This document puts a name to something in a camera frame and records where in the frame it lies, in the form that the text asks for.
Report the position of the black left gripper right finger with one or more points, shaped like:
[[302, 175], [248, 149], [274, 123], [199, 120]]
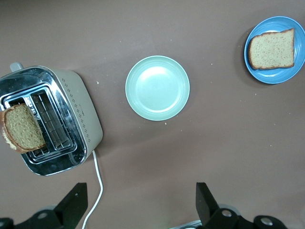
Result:
[[214, 217]]

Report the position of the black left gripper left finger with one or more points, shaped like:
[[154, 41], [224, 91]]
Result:
[[62, 210]]

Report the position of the brown bread slice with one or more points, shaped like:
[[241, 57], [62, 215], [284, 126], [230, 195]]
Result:
[[271, 50], [21, 128]]

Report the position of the light green plate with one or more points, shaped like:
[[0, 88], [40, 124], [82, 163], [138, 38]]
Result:
[[157, 88]]

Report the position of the blue plate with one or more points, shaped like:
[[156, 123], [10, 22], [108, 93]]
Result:
[[274, 76]]

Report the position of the beige chrome-topped toaster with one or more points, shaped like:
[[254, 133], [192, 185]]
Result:
[[81, 112]]

